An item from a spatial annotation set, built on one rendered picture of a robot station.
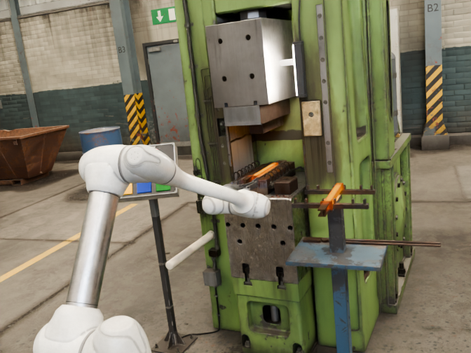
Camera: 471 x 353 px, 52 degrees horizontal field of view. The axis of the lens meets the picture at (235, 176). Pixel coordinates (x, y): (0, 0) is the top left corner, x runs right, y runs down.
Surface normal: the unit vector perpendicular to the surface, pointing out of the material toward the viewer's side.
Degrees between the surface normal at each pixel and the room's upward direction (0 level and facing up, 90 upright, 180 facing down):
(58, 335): 54
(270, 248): 90
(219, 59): 90
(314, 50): 90
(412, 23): 91
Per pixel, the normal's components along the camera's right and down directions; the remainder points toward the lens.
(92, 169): -0.42, -0.23
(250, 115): -0.43, 0.25
